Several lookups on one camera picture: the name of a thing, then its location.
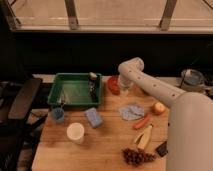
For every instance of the black rectangular block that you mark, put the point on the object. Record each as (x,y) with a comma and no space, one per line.
(162,149)

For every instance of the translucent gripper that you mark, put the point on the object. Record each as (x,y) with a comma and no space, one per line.
(125,85)

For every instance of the red bowl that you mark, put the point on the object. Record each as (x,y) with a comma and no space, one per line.
(112,84)

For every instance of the bunch of red grapes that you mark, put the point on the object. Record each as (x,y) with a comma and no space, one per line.
(137,157)

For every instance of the dish brush in tray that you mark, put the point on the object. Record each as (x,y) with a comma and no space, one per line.
(92,89)

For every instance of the black office chair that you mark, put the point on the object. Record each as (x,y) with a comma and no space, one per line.
(14,130)

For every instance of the orange carrot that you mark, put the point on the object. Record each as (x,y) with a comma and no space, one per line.
(141,123)

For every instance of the blue cup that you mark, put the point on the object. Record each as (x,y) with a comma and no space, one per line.
(58,115)

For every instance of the blue sponge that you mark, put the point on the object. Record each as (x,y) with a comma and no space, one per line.
(93,117)

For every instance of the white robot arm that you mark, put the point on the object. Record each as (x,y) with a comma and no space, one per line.
(190,130)

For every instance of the light blue cloth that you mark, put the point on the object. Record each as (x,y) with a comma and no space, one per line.
(132,112)

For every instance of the white cup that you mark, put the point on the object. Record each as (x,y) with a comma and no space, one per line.
(75,132)

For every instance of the banana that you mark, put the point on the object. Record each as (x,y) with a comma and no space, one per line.
(144,137)

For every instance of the green plastic tray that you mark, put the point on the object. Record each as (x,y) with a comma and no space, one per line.
(72,90)

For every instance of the apple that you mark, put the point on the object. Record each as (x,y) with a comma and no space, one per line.
(158,108)

